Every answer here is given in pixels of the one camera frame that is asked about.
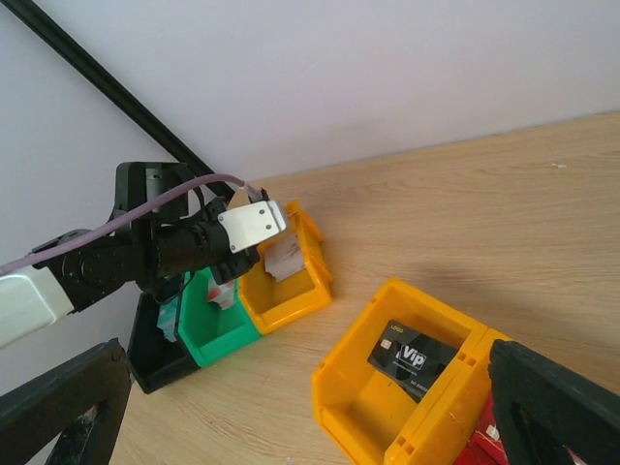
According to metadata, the black card stack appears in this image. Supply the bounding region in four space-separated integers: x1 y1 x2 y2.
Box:
367 320 457 402

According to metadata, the white red-dot card stack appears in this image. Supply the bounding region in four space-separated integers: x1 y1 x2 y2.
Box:
206 279 235 310

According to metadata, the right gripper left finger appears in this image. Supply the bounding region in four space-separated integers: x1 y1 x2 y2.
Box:
1 338 132 464

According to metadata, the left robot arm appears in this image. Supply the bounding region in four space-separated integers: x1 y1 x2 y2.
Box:
1 162 277 347

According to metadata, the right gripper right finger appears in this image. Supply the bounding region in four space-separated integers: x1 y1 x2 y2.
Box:
488 340 619 464

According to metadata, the yellow triple storage bin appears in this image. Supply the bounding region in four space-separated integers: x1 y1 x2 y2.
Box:
312 278 506 464

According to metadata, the beige card stack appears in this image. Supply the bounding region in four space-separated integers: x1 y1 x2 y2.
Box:
264 233 305 282

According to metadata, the black storage bin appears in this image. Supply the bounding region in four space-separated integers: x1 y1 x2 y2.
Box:
127 293 199 394

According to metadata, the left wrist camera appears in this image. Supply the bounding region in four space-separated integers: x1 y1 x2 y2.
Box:
218 201 289 253

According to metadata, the teal card stack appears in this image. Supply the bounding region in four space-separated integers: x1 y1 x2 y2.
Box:
157 299 178 343

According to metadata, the yellow single storage bin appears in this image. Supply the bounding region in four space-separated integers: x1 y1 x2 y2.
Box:
238 200 333 334

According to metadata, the green storage bin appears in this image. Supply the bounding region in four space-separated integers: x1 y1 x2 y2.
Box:
176 268 262 368

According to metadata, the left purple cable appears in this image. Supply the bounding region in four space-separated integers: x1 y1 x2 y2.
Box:
0 173 267 276

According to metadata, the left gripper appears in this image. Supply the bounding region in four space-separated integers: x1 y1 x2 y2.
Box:
212 246 260 285

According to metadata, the black aluminium frame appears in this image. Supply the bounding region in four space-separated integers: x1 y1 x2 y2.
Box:
1 0 214 175

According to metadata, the red card stack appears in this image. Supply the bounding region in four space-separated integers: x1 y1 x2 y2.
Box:
453 397 509 465

